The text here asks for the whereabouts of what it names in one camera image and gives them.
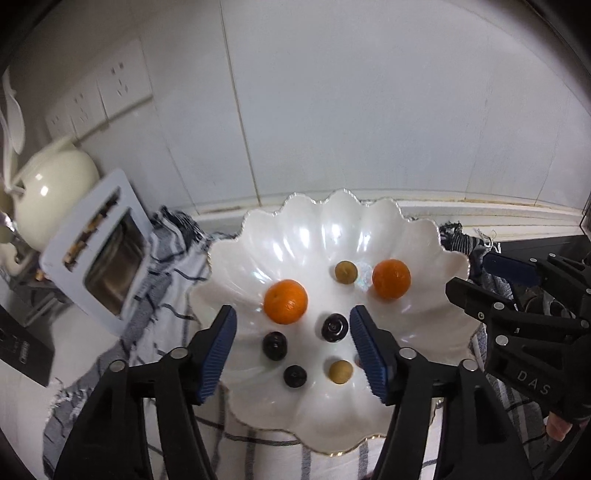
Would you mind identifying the white wall socket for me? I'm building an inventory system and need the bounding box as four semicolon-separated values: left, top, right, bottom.
68;80;110;138
45;104;77;140
98;39;154;121

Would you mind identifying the tan longan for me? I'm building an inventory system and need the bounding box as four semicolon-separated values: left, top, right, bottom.
334;260;359;284
329;359;355;385

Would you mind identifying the person's right hand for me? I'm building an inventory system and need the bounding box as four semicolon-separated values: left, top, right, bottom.
545;413;574;442

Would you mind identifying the dark cherry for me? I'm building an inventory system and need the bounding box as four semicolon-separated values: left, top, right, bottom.
263;332;288;361
321;313;347;342

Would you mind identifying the white spoon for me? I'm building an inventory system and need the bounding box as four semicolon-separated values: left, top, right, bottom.
0;68;27;195

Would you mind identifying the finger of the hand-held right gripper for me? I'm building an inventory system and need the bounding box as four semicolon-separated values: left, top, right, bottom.
482;251;557;289
445;277;519;326

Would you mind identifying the orange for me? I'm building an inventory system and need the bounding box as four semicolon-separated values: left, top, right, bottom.
264;279;309;326
372;259;412;301

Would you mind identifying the checked grey white cloth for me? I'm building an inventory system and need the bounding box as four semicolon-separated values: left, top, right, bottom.
43;205;555;480

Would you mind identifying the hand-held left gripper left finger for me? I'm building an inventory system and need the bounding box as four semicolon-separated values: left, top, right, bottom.
53;304;238;480

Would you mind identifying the white cutting board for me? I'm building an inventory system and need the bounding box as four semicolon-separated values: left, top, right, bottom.
39;168;156;331

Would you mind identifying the steel pot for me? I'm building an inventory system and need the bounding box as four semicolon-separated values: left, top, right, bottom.
84;210;149;319

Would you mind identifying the cream ceramic pot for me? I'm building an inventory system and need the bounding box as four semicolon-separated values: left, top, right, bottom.
10;136;100;251

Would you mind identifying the black knife block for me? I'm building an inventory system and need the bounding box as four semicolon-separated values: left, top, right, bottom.
0;305;55;387

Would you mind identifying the blueberry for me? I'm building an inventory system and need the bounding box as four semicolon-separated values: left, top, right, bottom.
283;364;308;388

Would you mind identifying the white scalloped bowl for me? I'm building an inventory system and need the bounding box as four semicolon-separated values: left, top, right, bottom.
189;188;483;457

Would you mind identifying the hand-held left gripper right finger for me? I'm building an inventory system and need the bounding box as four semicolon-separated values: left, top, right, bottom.
349;304;532;480

